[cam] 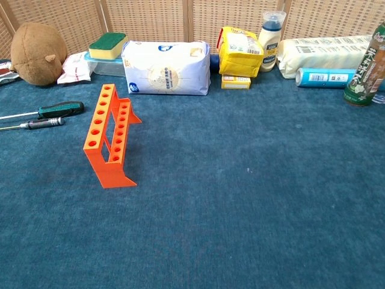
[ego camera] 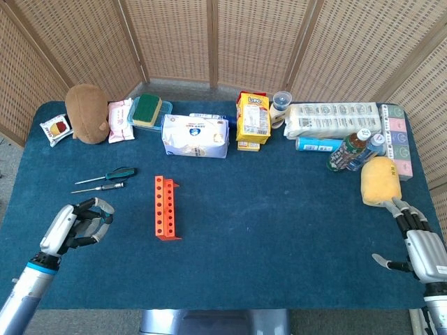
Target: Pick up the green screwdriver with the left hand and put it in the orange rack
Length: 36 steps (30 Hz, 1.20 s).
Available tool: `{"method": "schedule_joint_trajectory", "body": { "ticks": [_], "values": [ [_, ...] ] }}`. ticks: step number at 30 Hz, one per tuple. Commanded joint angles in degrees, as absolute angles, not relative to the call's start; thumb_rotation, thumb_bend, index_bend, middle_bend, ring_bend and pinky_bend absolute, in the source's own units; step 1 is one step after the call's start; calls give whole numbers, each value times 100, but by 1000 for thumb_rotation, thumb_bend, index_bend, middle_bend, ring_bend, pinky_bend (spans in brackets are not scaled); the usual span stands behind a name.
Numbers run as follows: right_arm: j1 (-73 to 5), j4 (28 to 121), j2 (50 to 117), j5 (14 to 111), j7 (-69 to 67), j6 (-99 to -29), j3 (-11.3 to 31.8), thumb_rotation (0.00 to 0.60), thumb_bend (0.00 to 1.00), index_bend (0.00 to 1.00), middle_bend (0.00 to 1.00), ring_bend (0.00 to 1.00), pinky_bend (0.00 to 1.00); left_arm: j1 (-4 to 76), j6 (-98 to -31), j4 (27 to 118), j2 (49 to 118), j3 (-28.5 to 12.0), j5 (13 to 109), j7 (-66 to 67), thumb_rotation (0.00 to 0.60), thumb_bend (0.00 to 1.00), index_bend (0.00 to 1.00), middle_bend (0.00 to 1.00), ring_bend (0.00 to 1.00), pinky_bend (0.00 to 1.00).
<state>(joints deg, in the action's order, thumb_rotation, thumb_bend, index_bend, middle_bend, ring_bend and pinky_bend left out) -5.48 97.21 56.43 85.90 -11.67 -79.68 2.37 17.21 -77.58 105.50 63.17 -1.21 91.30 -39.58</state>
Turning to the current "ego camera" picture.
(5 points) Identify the white paper towel pack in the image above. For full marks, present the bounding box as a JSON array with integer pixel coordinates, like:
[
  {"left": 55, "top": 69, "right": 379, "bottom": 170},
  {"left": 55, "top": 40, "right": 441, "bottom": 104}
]
[{"left": 282, "top": 101, "right": 382, "bottom": 140}]

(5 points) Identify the orange tool rack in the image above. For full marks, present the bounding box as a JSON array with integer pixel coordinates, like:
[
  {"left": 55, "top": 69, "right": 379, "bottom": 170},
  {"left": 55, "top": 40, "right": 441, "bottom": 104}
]
[{"left": 154, "top": 175, "right": 183, "bottom": 241}]

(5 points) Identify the small black-handled screwdriver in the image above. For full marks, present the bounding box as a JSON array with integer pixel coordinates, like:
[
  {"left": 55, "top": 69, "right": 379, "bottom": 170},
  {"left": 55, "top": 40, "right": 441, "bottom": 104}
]
[{"left": 71, "top": 181, "right": 125, "bottom": 195}]

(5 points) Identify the clear plastic container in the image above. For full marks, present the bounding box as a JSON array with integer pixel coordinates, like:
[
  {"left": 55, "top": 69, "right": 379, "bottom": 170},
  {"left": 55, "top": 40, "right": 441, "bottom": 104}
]
[{"left": 126, "top": 98, "right": 173, "bottom": 131}]

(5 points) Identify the green tea bottle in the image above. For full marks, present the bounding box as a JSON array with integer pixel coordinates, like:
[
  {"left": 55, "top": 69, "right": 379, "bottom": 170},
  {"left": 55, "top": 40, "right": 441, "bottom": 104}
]
[{"left": 326, "top": 128, "right": 372, "bottom": 173}]

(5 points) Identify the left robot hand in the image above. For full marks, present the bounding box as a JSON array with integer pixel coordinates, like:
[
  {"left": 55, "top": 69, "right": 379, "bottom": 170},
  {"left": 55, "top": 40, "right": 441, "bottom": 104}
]
[{"left": 39, "top": 197, "right": 115, "bottom": 258}]

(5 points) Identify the white flour bag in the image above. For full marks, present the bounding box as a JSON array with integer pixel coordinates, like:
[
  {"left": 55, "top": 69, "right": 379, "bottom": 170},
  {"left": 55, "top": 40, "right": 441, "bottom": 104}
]
[{"left": 161, "top": 113, "right": 230, "bottom": 160}]

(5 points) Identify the blue label water bottle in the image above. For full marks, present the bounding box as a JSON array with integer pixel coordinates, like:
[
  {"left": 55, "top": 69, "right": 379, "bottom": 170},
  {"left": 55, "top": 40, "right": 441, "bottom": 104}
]
[{"left": 349, "top": 132, "right": 387, "bottom": 172}]

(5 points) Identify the wicker folding screen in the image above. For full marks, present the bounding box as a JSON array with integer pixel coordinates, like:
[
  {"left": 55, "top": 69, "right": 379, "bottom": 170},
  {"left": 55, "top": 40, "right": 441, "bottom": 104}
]
[{"left": 0, "top": 0, "right": 447, "bottom": 241}]

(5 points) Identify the white pink wipes pack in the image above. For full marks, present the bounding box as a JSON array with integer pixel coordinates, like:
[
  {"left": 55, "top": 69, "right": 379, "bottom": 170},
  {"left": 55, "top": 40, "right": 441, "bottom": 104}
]
[{"left": 107, "top": 98, "right": 135, "bottom": 144}]

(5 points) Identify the long green-black screwdriver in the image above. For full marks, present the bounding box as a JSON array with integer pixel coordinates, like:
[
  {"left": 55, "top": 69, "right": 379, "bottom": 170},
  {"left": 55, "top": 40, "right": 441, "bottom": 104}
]
[{"left": 74, "top": 167, "right": 138, "bottom": 186}]

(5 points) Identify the brown plush toy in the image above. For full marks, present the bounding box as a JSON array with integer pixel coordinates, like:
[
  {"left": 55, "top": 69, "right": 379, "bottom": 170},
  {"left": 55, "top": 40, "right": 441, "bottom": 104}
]
[{"left": 65, "top": 83, "right": 110, "bottom": 144}]

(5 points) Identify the mayonnaise bottle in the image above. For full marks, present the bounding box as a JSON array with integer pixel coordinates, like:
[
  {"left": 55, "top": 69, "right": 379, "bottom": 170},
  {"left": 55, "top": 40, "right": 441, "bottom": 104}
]
[{"left": 268, "top": 91, "right": 293, "bottom": 131}]

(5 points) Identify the yellow biscuit pack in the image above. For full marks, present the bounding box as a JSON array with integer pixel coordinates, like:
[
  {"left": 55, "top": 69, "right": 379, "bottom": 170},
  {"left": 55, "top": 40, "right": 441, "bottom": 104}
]
[{"left": 235, "top": 91, "right": 272, "bottom": 144}]

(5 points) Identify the yellow green sponge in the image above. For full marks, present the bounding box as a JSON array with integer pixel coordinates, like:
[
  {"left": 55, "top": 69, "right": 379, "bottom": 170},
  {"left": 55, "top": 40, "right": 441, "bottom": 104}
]
[{"left": 131, "top": 94, "right": 163, "bottom": 127}]

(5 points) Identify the light blue tube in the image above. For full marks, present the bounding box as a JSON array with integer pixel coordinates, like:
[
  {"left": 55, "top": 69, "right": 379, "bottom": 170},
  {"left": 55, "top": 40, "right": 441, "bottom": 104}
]
[{"left": 295, "top": 136, "right": 345, "bottom": 154}]

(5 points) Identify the coloured tissue multipack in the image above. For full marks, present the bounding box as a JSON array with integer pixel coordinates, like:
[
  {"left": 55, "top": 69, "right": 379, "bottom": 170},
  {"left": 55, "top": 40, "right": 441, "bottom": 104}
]
[{"left": 379, "top": 103, "right": 414, "bottom": 182}]

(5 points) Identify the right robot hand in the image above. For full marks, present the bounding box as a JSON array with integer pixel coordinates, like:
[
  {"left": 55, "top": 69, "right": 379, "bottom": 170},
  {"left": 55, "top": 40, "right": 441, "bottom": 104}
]
[{"left": 372, "top": 197, "right": 447, "bottom": 284}]

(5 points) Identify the snack packet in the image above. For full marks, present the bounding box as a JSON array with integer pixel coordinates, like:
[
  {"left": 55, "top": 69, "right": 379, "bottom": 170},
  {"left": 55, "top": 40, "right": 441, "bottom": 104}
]
[{"left": 39, "top": 114, "right": 74, "bottom": 148}]

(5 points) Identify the blue carpet table cover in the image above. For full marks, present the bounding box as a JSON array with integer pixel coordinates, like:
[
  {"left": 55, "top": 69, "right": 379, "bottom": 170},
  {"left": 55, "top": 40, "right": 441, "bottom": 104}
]
[{"left": 0, "top": 100, "right": 447, "bottom": 311}]

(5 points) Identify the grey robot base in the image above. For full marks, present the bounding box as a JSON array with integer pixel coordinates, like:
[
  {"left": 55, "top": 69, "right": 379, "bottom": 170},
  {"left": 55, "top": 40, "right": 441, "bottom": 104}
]
[{"left": 139, "top": 308, "right": 291, "bottom": 335}]

